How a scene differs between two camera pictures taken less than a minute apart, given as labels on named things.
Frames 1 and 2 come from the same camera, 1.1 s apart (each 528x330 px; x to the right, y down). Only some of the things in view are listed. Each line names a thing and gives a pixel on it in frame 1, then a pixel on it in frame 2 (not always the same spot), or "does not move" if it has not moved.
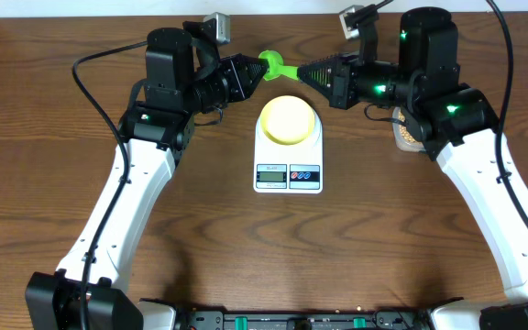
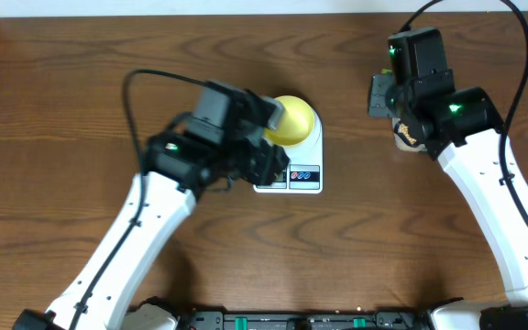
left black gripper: x=236 y=87 → x=260 y=169
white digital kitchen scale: x=296 y=169 does not move
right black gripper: x=343 y=72 → x=379 y=85
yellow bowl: x=287 y=120 does not move
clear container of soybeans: x=403 y=137 does not move
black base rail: x=272 y=320 does not move
